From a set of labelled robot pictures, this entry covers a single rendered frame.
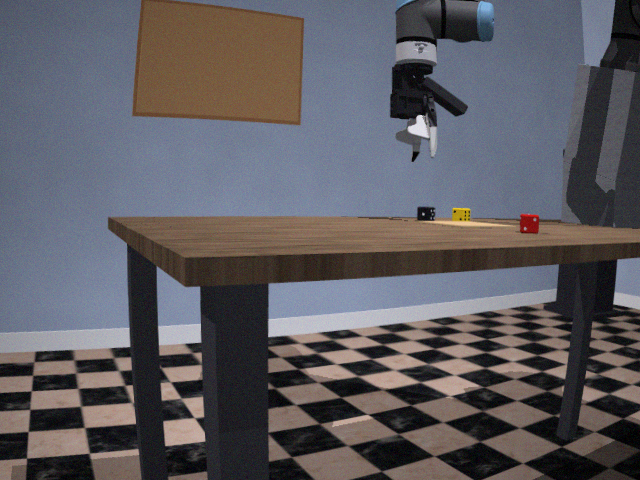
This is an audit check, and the yellow die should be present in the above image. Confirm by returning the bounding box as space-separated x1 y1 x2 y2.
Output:
452 208 470 222

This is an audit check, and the red die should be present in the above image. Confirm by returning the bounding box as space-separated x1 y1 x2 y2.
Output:
520 214 539 234

